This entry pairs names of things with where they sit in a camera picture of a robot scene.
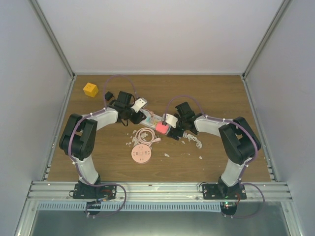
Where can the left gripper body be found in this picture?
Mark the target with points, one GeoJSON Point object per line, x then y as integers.
{"type": "Point", "coordinates": [135, 120]}

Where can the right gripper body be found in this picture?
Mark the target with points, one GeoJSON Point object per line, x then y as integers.
{"type": "Point", "coordinates": [173, 133]}

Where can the white power strip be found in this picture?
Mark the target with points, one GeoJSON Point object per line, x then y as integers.
{"type": "Point", "coordinates": [151, 119]}

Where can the pink square plug adapter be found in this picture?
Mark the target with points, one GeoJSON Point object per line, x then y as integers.
{"type": "Point", "coordinates": [162, 128]}

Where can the black power adapter plug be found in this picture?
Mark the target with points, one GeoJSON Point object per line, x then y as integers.
{"type": "Point", "coordinates": [108, 96]}

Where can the pink round power socket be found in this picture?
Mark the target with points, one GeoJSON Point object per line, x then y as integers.
{"type": "Point", "coordinates": [141, 154]}

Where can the yellow cube socket adapter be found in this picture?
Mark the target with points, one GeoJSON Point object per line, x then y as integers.
{"type": "Point", "coordinates": [90, 90]}

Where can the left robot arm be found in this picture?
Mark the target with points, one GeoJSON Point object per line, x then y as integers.
{"type": "Point", "coordinates": [78, 138]}

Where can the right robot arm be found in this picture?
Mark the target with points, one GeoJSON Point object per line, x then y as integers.
{"type": "Point", "coordinates": [240, 143]}

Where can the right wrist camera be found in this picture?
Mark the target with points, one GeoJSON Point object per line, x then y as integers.
{"type": "Point", "coordinates": [170, 120]}

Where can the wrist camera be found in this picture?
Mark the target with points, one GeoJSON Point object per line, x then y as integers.
{"type": "Point", "coordinates": [139, 104]}
{"type": "Point", "coordinates": [170, 120]}

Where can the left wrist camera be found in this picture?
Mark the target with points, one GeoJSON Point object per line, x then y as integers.
{"type": "Point", "coordinates": [139, 104]}

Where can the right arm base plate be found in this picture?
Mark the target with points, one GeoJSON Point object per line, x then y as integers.
{"type": "Point", "coordinates": [215, 191]}

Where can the slotted cable duct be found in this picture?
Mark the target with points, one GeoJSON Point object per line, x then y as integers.
{"type": "Point", "coordinates": [133, 206]}

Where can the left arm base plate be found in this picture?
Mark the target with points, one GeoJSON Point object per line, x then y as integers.
{"type": "Point", "coordinates": [84, 191]}

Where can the aluminium mounting rail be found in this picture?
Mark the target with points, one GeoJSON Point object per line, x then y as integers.
{"type": "Point", "coordinates": [160, 191]}

